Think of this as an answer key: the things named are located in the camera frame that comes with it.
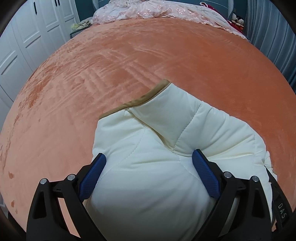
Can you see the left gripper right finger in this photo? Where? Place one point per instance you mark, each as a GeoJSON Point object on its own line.
{"type": "Point", "coordinates": [241, 210]}

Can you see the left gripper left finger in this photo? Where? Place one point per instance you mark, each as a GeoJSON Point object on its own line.
{"type": "Point", "coordinates": [45, 219]}

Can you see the cream quilted jacket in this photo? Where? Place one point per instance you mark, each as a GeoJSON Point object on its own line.
{"type": "Point", "coordinates": [149, 188]}

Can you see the orange plush bedspread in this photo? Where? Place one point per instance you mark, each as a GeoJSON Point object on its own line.
{"type": "Point", "coordinates": [49, 130]}

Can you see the dark nightstand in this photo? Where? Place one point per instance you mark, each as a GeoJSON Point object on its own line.
{"type": "Point", "coordinates": [75, 33]}

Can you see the yellow items on nightstand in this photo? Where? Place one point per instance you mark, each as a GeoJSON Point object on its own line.
{"type": "Point", "coordinates": [81, 25]}

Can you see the white wardrobe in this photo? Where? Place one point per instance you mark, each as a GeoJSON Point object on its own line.
{"type": "Point", "coordinates": [36, 30]}

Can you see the grey blue curtain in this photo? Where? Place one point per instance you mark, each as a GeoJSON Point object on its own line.
{"type": "Point", "coordinates": [269, 31]}

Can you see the plush toy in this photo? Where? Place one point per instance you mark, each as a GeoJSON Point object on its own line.
{"type": "Point", "coordinates": [236, 22]}

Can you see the pink embroidered quilt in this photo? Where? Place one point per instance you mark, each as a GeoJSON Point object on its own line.
{"type": "Point", "coordinates": [125, 10]}

